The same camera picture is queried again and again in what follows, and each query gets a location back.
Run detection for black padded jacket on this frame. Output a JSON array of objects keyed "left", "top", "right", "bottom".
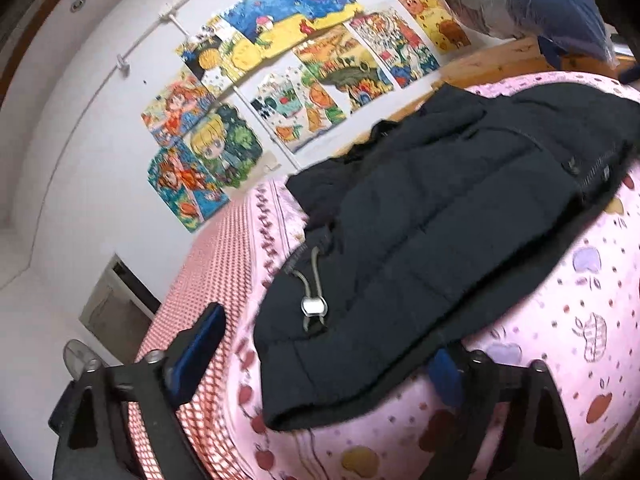
[{"left": 254, "top": 82, "right": 639, "bottom": 431}]

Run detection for standing fan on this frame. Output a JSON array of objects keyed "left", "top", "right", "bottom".
[{"left": 63, "top": 339, "right": 105, "bottom": 380}]

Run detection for grey door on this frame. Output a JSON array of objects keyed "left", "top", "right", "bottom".
[{"left": 79, "top": 255, "right": 160, "bottom": 364}]

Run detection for pink apple print quilt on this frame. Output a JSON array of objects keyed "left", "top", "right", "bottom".
[{"left": 219, "top": 70, "right": 640, "bottom": 480}]

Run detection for red white checkered sheet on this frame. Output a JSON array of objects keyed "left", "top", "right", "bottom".
[{"left": 127, "top": 194, "right": 266, "bottom": 480}]

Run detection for orange-haired girl drawing lower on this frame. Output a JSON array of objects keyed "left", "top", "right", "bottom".
[{"left": 148, "top": 141, "right": 229, "bottom": 233}]

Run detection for blond boy drawing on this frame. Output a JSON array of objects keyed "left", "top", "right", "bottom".
[{"left": 186, "top": 103, "right": 264, "bottom": 188}]

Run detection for anime girl drawing upper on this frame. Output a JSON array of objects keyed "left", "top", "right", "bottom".
[{"left": 141, "top": 66, "right": 215, "bottom": 148}]

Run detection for fruit juice drawing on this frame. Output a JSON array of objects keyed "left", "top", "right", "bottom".
[{"left": 238, "top": 53, "right": 347, "bottom": 154}]

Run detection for pineapple yellow drawing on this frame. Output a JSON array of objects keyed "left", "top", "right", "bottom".
[{"left": 176, "top": 15, "right": 262, "bottom": 98}]

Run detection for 2024 city drawing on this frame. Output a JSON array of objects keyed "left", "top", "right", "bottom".
[{"left": 349, "top": 8, "right": 439, "bottom": 88}]

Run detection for yellow bear drawing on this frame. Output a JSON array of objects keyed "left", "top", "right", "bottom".
[{"left": 398, "top": 0, "right": 472, "bottom": 53}]

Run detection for landscape hills drawing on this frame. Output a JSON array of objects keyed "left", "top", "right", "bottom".
[{"left": 293, "top": 25, "right": 394, "bottom": 112}]

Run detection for blue sea beach drawing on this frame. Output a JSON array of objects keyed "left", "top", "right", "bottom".
[{"left": 222, "top": 0, "right": 363, "bottom": 58}]

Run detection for plastic bag of bedding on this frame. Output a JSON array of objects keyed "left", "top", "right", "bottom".
[{"left": 438, "top": 0, "right": 617, "bottom": 67}]

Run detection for wooden bed frame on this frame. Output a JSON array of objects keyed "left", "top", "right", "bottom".
[{"left": 387, "top": 38, "right": 639, "bottom": 122}]

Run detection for white wall conduit pipe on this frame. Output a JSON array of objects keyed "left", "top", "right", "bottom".
[{"left": 115, "top": 0, "right": 302, "bottom": 172}]

